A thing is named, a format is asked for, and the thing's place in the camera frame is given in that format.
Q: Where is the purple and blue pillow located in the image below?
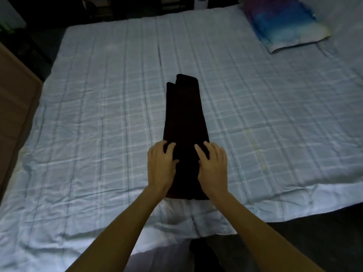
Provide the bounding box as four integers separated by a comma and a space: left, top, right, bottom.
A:
242, 0, 332, 53

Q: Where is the person's right forearm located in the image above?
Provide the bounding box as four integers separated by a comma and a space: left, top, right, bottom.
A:
209, 191, 324, 272

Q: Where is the dark brown sweater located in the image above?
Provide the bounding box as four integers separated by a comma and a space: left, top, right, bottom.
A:
163, 74, 210, 201

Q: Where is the bed with pale checked sheet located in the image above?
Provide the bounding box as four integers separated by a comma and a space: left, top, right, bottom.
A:
0, 2, 363, 272

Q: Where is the light wooden wardrobe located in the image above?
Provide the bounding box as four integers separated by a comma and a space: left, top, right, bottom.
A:
0, 42, 43, 197

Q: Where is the person's light blue shirt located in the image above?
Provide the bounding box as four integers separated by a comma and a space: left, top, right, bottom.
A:
124, 240, 195, 272

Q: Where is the person's left forearm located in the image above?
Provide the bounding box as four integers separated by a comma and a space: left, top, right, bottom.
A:
65, 188, 163, 272

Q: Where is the person's left hand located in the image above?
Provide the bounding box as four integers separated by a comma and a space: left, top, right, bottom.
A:
147, 140, 180, 197

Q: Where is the person's right hand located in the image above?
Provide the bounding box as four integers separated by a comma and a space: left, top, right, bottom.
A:
194, 141, 229, 200

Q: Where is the dark wooden stool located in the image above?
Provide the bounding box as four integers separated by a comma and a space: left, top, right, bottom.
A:
0, 30, 54, 80

